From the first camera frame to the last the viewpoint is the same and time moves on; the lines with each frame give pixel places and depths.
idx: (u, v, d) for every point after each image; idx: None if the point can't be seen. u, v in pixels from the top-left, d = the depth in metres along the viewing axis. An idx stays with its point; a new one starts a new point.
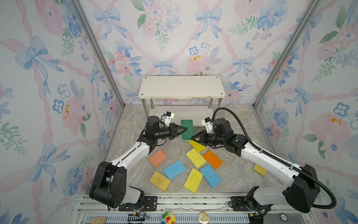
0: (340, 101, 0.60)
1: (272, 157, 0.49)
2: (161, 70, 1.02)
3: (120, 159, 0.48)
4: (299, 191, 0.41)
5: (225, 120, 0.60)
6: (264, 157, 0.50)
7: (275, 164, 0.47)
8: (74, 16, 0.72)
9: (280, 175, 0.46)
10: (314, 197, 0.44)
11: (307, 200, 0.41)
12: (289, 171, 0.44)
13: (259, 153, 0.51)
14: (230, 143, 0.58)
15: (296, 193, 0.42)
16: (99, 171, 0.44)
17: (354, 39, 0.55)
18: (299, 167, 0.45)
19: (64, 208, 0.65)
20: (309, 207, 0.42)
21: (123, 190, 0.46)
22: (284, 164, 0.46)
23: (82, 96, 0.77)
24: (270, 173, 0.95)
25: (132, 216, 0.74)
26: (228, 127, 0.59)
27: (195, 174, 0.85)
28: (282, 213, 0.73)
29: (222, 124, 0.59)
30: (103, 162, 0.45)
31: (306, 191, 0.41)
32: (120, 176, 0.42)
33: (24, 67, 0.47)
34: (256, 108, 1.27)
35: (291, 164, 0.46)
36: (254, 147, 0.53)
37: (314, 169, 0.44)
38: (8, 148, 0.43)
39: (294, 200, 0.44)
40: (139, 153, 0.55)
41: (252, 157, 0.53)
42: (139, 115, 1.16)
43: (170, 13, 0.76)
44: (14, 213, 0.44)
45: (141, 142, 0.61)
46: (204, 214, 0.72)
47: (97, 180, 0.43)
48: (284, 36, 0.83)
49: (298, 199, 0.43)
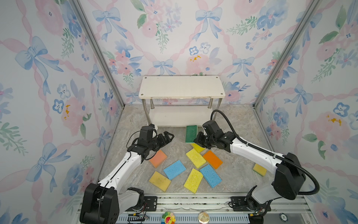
0: (339, 101, 0.60)
1: (257, 150, 0.52)
2: (161, 70, 1.02)
3: (110, 178, 0.45)
4: (283, 179, 0.43)
5: (212, 120, 0.65)
6: (251, 149, 0.53)
7: (260, 154, 0.50)
8: (74, 16, 0.72)
9: (265, 164, 0.49)
10: (299, 184, 0.45)
11: (291, 186, 0.43)
12: (272, 160, 0.47)
13: (246, 146, 0.54)
14: (220, 141, 0.61)
15: (280, 181, 0.44)
16: (88, 195, 0.41)
17: (353, 39, 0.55)
18: (281, 156, 0.47)
19: (64, 208, 0.65)
20: (295, 195, 0.44)
21: (116, 210, 0.44)
22: (267, 153, 0.49)
23: (82, 96, 0.77)
24: (270, 173, 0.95)
25: (132, 216, 0.74)
26: (216, 126, 0.64)
27: (195, 174, 0.85)
28: (282, 213, 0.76)
29: (209, 125, 0.65)
30: (91, 185, 0.42)
31: (288, 177, 0.43)
32: (110, 199, 0.39)
33: (24, 67, 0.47)
34: (256, 108, 1.27)
35: (273, 153, 0.49)
36: (241, 142, 0.57)
37: (295, 156, 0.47)
38: (8, 148, 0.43)
39: (281, 189, 0.46)
40: (129, 167, 0.52)
41: (240, 150, 0.56)
42: (139, 115, 1.16)
43: (170, 13, 0.76)
44: (14, 213, 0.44)
45: (132, 152, 0.57)
46: (204, 214, 0.72)
47: (86, 205, 0.41)
48: (284, 36, 0.83)
49: (284, 187, 0.45)
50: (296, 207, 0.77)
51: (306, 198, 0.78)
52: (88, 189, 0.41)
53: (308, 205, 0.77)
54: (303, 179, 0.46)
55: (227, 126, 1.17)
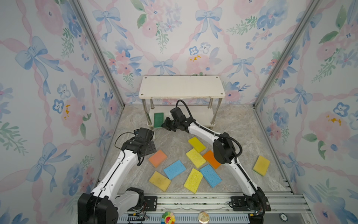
0: (340, 101, 0.60)
1: (204, 130, 0.70)
2: (161, 70, 1.02)
3: (103, 187, 0.42)
4: (216, 149, 0.63)
5: (177, 107, 0.80)
6: (200, 129, 0.71)
7: (205, 133, 0.69)
8: (74, 16, 0.72)
9: (209, 140, 0.68)
10: (229, 152, 0.66)
11: (221, 152, 0.63)
12: (212, 136, 0.66)
13: (197, 127, 0.73)
14: (182, 124, 0.79)
15: (216, 150, 0.64)
16: (82, 206, 0.38)
17: (353, 39, 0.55)
18: (219, 133, 0.67)
19: (64, 208, 0.65)
20: (226, 159, 0.64)
21: (114, 215, 0.43)
22: (210, 132, 0.68)
23: (82, 96, 0.77)
24: (270, 173, 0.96)
25: (132, 216, 0.74)
26: (180, 112, 0.81)
27: (195, 174, 0.85)
28: (282, 213, 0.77)
29: (175, 111, 0.81)
30: (84, 194, 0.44)
31: (220, 147, 0.63)
32: (104, 209, 0.38)
33: (24, 67, 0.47)
34: (256, 108, 1.27)
35: (214, 132, 0.68)
36: (195, 124, 0.75)
37: (227, 133, 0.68)
38: (8, 148, 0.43)
39: (219, 156, 0.65)
40: (124, 169, 0.48)
41: (193, 130, 0.75)
42: (139, 115, 1.16)
43: (170, 13, 0.76)
44: (13, 213, 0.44)
45: (126, 151, 0.53)
46: (204, 214, 0.72)
47: (81, 214, 0.39)
48: (283, 36, 0.83)
49: (219, 154, 0.64)
50: (296, 207, 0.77)
51: (306, 198, 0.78)
52: (82, 199, 0.39)
53: (308, 205, 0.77)
54: (233, 150, 0.67)
55: (227, 126, 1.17)
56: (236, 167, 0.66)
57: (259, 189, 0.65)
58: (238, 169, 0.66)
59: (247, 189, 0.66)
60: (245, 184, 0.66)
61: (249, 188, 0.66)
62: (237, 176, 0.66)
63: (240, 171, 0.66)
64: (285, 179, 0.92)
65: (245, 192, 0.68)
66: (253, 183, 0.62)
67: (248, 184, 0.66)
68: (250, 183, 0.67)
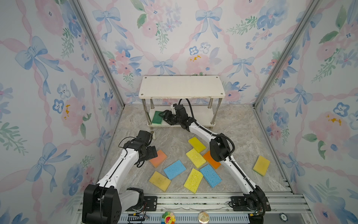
0: (340, 101, 0.60)
1: (203, 129, 0.77)
2: (161, 70, 1.02)
3: (108, 178, 0.45)
4: (212, 147, 0.69)
5: (181, 105, 0.86)
6: (199, 129, 0.78)
7: (203, 133, 0.76)
8: (74, 16, 0.72)
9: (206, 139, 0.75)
10: (224, 151, 0.73)
11: (216, 151, 0.70)
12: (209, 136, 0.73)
13: (197, 126, 0.80)
14: (183, 122, 0.86)
15: (212, 149, 0.70)
16: (87, 196, 0.40)
17: (353, 39, 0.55)
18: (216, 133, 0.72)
19: (64, 208, 0.65)
20: (221, 157, 0.71)
21: (119, 207, 0.44)
22: (208, 132, 0.75)
23: (82, 96, 0.77)
24: (270, 174, 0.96)
25: (132, 216, 0.74)
26: (183, 111, 0.86)
27: (195, 174, 0.85)
28: (282, 213, 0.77)
29: (179, 109, 0.85)
30: (89, 186, 0.41)
31: (216, 146, 0.70)
32: (110, 198, 0.39)
33: (24, 67, 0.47)
34: (256, 108, 1.27)
35: (211, 131, 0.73)
36: (195, 124, 0.82)
37: (223, 134, 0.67)
38: (8, 148, 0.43)
39: (214, 155, 0.72)
40: (127, 164, 0.51)
41: (194, 130, 0.81)
42: (139, 115, 1.16)
43: (170, 13, 0.76)
44: (14, 213, 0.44)
45: (128, 149, 0.56)
46: (204, 214, 0.72)
47: (86, 206, 0.40)
48: (283, 36, 0.83)
49: (214, 153, 0.71)
50: (296, 207, 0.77)
51: (306, 198, 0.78)
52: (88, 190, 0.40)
53: (308, 205, 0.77)
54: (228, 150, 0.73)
55: (226, 126, 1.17)
56: (230, 164, 0.71)
57: (258, 188, 0.65)
58: (233, 166, 0.71)
59: (244, 187, 0.68)
60: (242, 181, 0.69)
61: (246, 185, 0.68)
62: (233, 172, 0.70)
63: (235, 168, 0.70)
64: (285, 179, 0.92)
65: (244, 191, 0.69)
66: (250, 180, 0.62)
67: (245, 181, 0.69)
68: (246, 180, 0.69)
